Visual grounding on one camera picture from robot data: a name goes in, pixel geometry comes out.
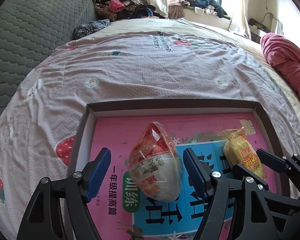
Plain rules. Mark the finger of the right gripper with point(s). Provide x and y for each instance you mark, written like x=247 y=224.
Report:
x=287 y=165
x=246 y=180

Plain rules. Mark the pink strawberry bed sheet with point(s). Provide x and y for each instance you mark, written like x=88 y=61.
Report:
x=133 y=59

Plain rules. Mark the dark patterned pillow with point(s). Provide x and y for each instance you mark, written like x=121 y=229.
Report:
x=86 y=29

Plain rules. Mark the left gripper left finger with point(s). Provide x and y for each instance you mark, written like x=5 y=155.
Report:
x=43 y=217

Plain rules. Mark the red white snack packet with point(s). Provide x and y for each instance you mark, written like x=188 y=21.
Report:
x=155 y=165

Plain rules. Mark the clothes pile beside bed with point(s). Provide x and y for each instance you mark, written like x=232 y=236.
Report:
x=116 y=10

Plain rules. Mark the pink rolled blanket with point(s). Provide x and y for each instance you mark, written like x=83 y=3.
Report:
x=284 y=56

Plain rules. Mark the clothes pile on windowsill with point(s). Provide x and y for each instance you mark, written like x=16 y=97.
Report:
x=197 y=1

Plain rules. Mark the grey quilted headboard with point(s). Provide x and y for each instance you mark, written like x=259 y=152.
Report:
x=30 y=30

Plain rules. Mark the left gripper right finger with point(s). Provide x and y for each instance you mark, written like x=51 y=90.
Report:
x=215 y=189

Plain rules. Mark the pink blue children's book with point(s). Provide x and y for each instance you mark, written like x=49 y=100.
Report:
x=122 y=211

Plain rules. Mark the yellow rice cracker packet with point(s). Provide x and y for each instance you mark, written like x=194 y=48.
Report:
x=238 y=150

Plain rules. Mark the dark shallow cardboard box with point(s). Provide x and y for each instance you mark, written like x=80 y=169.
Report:
x=163 y=107

